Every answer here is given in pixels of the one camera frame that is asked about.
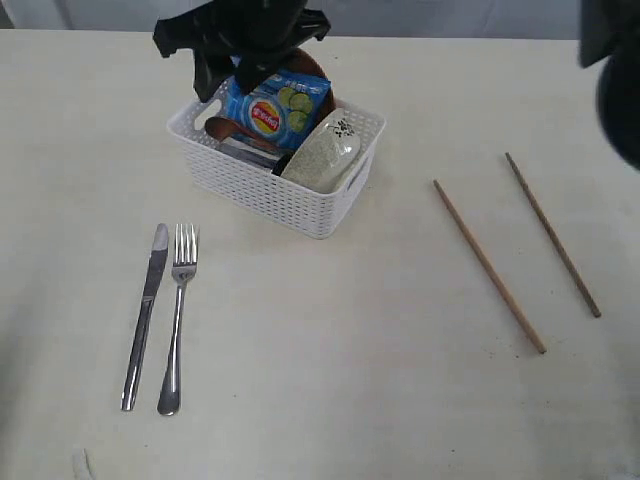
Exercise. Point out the white speckled ceramic bowl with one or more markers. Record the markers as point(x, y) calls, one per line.
point(325, 155)

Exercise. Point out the dark brown wooden spoon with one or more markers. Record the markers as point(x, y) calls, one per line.
point(221, 128)

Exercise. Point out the white perforated plastic basket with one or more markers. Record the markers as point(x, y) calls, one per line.
point(312, 214)

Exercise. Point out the silver metal fork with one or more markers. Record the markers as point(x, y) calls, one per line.
point(184, 269)

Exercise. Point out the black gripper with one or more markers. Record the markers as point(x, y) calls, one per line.
point(220, 30)

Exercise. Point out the wooden chopstick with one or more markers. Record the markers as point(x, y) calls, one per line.
point(492, 274)
point(554, 238)

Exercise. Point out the brown round plate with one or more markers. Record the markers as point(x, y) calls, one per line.
point(301, 62)

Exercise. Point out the blue potato chips bag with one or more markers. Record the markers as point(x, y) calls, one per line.
point(282, 109)

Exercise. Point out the silver foil packet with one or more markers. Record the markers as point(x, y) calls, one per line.
point(248, 154)

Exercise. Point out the silver table knife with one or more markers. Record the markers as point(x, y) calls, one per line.
point(154, 274)

